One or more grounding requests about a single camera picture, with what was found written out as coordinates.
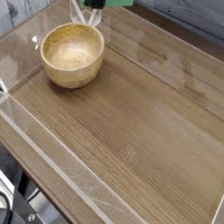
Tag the light wooden bowl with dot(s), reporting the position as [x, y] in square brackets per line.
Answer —
[72, 54]

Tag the black table leg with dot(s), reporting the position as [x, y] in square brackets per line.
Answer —
[23, 184]

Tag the clear acrylic corner bracket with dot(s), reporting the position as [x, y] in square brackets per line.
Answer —
[92, 18]

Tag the clear acrylic tray wall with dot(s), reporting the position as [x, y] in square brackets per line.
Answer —
[143, 143]

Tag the black metal bracket with screw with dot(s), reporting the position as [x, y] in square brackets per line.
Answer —
[25, 211]

